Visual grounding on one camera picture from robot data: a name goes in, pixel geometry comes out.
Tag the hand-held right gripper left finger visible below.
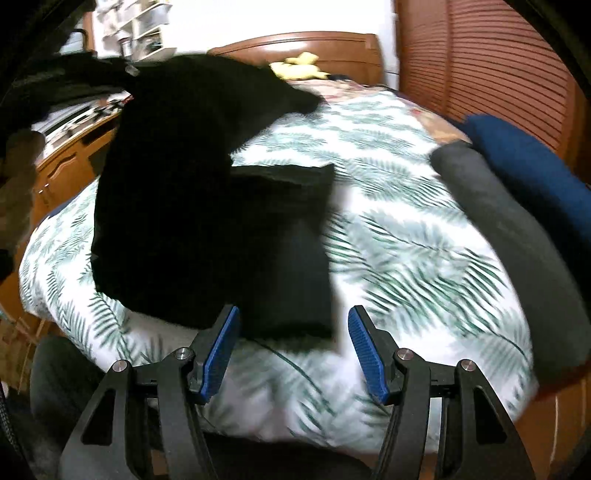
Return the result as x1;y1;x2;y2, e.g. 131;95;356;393
58;305;242;480

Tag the white wall shelf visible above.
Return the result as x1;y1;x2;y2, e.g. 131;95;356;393
95;0;178;61

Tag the floral blanket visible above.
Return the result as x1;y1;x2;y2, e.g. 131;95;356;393
286;78;467;144

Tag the leaf print bed sheet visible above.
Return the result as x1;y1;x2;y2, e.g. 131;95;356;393
18;88;541;455

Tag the wooden wardrobe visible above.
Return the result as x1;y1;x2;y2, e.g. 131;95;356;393
394;0;583;162

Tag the black shirt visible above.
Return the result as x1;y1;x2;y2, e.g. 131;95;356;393
90;54;326;330

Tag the folded navy cloth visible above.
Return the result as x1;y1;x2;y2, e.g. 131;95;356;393
455;114;591;236

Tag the folded grey cloth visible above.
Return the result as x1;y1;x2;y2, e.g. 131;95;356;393
429;143;585;386

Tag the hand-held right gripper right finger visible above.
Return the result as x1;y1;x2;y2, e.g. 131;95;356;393
347;305;536;480

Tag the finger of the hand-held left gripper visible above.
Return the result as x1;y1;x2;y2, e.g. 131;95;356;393
90;58;140;89

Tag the wooden headboard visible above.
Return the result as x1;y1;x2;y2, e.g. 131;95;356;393
208;31;386;88

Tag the black garment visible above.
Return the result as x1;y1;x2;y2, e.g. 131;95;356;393
228;163;335;340

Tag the person's left hand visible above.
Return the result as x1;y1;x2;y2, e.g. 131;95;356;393
0;130;46;199

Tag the wooden desk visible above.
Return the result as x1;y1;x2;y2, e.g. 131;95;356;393
0;99;130;333

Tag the yellow plush toy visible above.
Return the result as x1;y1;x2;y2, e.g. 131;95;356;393
269;52;331;80

